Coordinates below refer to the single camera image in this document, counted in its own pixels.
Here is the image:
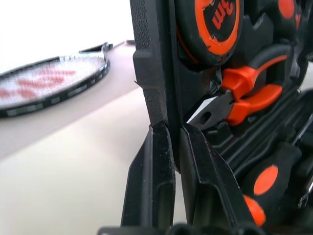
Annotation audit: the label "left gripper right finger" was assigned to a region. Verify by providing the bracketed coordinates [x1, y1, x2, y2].
[179, 125, 261, 230]

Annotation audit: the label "long orange black screwdriver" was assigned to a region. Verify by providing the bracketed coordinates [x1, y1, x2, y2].
[252, 142, 303, 197]

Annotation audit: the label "black tennis racket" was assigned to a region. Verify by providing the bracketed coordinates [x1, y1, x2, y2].
[0, 42, 114, 118]

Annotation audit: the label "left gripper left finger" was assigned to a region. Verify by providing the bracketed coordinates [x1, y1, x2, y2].
[120, 121, 177, 228]

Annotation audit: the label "orange handled pliers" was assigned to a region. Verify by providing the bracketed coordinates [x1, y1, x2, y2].
[186, 54, 288, 131]

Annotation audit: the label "black plastic tool case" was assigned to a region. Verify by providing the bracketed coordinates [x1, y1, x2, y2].
[129, 0, 313, 235]

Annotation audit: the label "black orange tape measure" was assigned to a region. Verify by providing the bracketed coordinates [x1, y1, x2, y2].
[174, 0, 246, 67]

